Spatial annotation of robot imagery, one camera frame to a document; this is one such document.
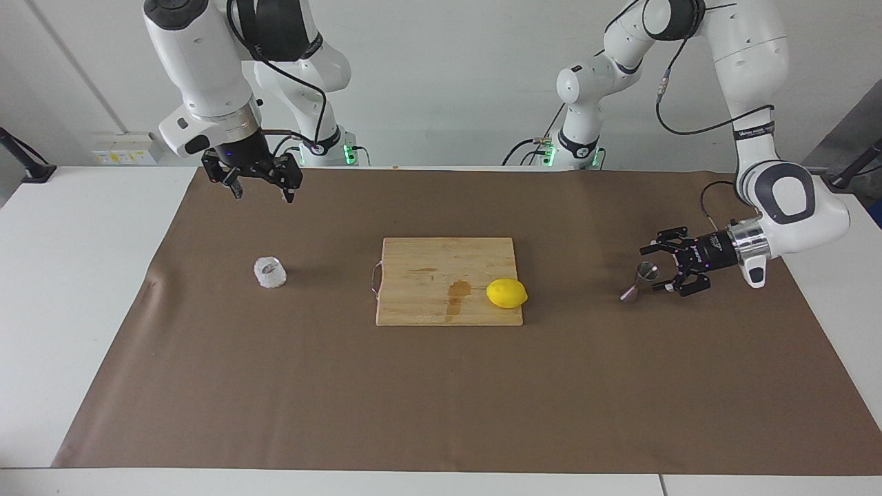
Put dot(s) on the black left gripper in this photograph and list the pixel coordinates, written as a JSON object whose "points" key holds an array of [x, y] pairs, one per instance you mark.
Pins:
{"points": [[710, 251]]}

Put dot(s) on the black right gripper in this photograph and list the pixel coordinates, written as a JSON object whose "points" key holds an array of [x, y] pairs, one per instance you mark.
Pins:
{"points": [[241, 151]]}

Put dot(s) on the steel double jigger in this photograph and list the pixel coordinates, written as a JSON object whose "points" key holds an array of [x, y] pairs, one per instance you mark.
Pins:
{"points": [[644, 274]]}

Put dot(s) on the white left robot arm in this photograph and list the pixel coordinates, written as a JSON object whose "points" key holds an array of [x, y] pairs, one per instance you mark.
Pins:
{"points": [[751, 69]]}

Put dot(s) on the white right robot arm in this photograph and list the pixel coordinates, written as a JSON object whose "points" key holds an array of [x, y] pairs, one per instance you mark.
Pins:
{"points": [[200, 62]]}

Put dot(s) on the yellow lemon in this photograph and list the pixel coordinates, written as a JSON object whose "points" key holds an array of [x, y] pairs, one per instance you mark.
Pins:
{"points": [[506, 293]]}

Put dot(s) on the blue object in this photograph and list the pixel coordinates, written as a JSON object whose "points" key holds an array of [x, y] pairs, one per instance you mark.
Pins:
{"points": [[877, 210]]}

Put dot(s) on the wooden cutting board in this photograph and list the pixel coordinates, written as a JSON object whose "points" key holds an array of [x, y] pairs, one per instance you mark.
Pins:
{"points": [[427, 289]]}

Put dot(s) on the dark grey partition panel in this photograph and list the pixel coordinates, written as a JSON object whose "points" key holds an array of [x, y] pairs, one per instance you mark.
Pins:
{"points": [[854, 131]]}

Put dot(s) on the brown paper table mat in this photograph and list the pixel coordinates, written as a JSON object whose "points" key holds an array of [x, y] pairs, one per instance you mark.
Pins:
{"points": [[448, 393]]}

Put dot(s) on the white wall socket box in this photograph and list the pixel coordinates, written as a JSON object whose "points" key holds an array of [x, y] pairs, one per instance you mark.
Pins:
{"points": [[124, 149]]}

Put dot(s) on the black camera stand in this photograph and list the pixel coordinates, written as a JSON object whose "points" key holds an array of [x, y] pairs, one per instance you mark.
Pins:
{"points": [[31, 170], [854, 169]]}

